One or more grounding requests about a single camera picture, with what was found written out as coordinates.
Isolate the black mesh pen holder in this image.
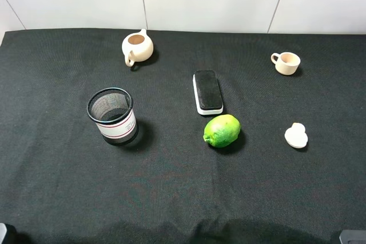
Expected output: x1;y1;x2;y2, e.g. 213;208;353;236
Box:
87;87;138;146

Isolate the cream wooden teapot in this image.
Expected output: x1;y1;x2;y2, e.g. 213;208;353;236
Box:
121;29;154;67

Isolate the black white board eraser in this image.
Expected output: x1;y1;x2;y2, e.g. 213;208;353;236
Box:
193;70;224;115

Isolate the cream wooden cup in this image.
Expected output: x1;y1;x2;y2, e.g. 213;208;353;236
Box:
270;52;301;75

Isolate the cream wooden teapot lid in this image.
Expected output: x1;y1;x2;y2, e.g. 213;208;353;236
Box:
284;122;308;149

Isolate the green lime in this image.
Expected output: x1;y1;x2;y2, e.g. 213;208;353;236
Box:
203;114;241;148

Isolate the black table cloth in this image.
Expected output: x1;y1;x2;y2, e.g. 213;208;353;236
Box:
1;29;365;243

